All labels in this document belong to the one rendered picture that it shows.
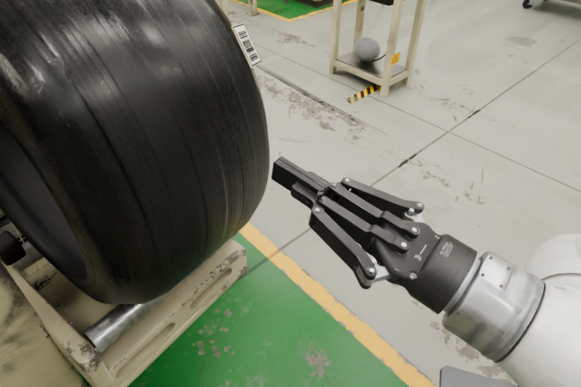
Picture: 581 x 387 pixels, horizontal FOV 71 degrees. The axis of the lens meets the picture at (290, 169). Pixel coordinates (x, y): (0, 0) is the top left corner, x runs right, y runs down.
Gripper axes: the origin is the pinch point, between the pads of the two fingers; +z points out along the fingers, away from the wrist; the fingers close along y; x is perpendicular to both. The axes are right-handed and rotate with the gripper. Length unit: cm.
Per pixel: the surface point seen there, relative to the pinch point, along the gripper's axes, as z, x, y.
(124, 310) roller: 20.6, 36.5, 15.2
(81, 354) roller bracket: 17.9, 33.2, 24.4
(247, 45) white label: 18.0, -6.5, -10.6
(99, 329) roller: 20.9, 36.4, 20.0
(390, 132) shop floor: 45, 133, -200
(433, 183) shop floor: 1, 126, -166
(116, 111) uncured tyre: 16.5, -7.1, 11.6
